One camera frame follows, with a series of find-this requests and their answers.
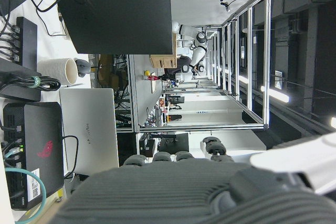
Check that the wooden drawer box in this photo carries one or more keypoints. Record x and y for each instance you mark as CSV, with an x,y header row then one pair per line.
x,y
162,61

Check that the white textured paper cup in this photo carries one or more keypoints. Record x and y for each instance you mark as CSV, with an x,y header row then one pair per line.
x,y
55,69

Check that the black mini PC red logo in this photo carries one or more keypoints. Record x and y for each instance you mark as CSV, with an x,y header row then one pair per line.
x,y
42,134

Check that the long ceiling light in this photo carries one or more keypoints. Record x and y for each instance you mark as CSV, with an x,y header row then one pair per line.
x,y
275,94

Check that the red drink can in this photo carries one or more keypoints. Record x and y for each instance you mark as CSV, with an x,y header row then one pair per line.
x,y
152,78

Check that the aluminium frame cage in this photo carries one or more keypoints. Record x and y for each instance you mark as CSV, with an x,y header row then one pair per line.
x,y
267,51

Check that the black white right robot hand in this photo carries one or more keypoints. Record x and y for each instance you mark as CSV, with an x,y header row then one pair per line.
x,y
157,195

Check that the small camera on frame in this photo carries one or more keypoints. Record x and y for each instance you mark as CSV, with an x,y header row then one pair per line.
x,y
225,4

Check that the black computer mouse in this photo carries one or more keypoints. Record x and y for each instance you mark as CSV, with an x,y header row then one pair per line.
x,y
82,68

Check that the white humanoid robot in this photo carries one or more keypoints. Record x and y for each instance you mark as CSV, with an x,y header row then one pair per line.
x,y
198,53

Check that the black USB hub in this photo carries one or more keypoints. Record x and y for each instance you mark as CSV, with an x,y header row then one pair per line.
x,y
26,40

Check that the silver Huawei laptop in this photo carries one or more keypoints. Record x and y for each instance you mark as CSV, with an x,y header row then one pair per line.
x,y
89,129

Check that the black Huawei monitor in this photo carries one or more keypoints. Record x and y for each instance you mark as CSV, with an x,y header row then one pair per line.
x,y
115,14

